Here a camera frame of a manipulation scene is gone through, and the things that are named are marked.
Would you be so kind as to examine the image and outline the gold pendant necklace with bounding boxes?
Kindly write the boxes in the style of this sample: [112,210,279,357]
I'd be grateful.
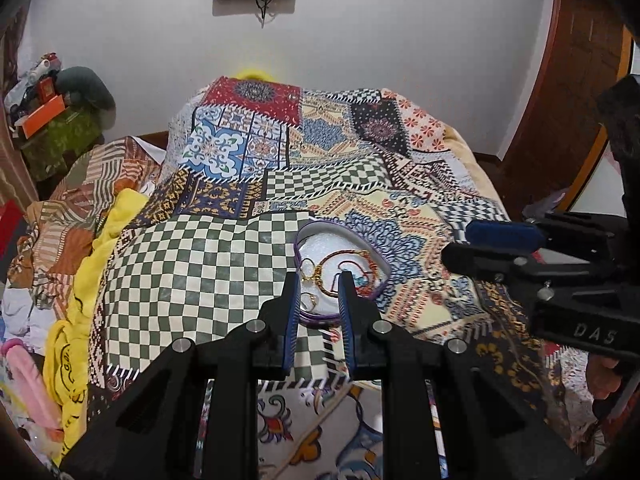
[299,257,327,287]

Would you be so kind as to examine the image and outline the pink soft toy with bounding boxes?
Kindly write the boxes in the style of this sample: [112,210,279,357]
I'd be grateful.
[0,338,67,432]

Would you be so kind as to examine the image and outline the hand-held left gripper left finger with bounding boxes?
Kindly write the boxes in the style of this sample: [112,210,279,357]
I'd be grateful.
[59,271,303,480]

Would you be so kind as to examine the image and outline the green patterned box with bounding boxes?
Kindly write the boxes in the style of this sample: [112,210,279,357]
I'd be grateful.
[20,104,104,182]

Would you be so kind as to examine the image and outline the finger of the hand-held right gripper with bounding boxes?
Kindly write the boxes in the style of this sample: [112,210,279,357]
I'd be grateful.
[441,242,619,302]
[464,214,622,255]

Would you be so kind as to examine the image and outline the wooden door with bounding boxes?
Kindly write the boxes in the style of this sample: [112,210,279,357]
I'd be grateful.
[497,0,637,213]

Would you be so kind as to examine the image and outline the person's right hand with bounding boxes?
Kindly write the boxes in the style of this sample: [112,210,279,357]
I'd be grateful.
[590,355,627,402]

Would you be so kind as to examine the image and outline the orange box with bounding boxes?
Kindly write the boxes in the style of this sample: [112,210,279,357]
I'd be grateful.
[12,93,67,139]

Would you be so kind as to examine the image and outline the brown striped blanket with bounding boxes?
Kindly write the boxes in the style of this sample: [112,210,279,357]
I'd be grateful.
[7,135,168,323]

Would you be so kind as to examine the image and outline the red box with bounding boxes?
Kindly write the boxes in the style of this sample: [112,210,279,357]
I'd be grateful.
[0,200,27,257]

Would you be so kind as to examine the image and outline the pile of clutter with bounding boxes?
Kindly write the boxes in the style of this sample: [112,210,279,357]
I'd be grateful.
[2,52,63,112]

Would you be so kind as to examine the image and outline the yellow cloth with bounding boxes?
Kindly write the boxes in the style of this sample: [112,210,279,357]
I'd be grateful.
[42,189,152,467]

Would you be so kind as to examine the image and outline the patchwork blanket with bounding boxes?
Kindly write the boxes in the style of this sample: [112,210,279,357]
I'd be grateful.
[87,76,601,480]

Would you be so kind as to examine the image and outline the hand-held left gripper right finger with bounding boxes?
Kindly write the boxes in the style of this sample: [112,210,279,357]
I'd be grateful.
[338,270,587,480]

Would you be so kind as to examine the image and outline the yellow plastic object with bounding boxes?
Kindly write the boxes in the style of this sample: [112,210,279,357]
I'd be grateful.
[235,67,279,84]

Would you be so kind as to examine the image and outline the gold and red bangles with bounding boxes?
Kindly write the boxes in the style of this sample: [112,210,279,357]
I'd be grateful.
[319,249,384,297]

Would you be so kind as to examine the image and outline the heart-shaped jewelry box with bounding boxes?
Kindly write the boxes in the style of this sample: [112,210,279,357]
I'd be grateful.
[294,219,394,329]

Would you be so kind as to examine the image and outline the white cloth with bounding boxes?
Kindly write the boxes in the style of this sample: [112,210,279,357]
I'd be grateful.
[0,284,52,357]

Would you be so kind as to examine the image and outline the beige bedding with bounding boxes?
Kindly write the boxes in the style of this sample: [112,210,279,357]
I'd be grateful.
[442,124,507,212]

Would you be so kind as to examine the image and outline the striped curtain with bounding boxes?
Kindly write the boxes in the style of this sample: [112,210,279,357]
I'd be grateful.
[0,7,41,216]

